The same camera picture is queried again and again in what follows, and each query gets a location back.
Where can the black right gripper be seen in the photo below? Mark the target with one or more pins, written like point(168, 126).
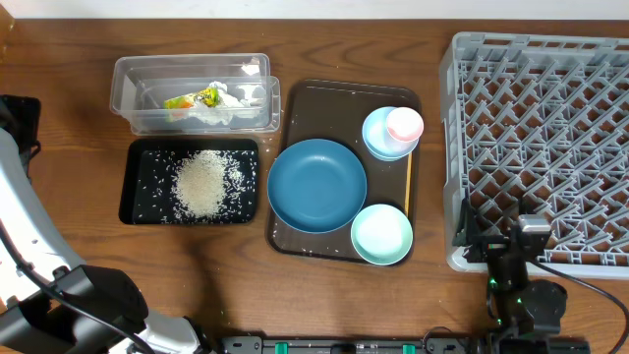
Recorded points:
point(488, 246)

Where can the mint green bowl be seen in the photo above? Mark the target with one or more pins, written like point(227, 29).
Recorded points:
point(382, 235)

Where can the wooden chopstick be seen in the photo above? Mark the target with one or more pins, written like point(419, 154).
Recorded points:
point(408, 183)

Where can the pink cup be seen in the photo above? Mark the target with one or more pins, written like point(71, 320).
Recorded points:
point(404, 124)

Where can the light blue bowl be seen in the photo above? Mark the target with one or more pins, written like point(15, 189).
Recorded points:
point(379, 141)

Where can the dark blue plate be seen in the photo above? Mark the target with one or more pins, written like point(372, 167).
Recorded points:
point(317, 186)

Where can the yellow green wrapper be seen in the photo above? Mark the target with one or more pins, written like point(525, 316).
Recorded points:
point(206, 98)

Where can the pile of white rice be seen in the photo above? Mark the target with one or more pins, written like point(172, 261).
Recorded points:
point(207, 183)

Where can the white tissue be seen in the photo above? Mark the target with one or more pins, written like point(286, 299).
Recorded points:
point(224, 112)

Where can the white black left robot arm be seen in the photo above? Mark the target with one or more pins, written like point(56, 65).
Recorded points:
point(55, 302)

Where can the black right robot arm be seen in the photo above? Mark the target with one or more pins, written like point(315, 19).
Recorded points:
point(528, 312)

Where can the grey dishwasher rack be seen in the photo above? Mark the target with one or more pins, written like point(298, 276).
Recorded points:
point(540, 120)

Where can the black tray bin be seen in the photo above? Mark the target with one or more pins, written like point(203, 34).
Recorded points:
point(147, 196)

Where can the brown serving tray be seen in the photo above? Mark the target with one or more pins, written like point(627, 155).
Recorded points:
point(336, 111)

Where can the clear plastic bin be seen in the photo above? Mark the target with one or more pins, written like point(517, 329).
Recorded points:
point(141, 84)

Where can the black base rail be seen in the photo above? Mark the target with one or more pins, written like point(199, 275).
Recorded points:
point(434, 345)

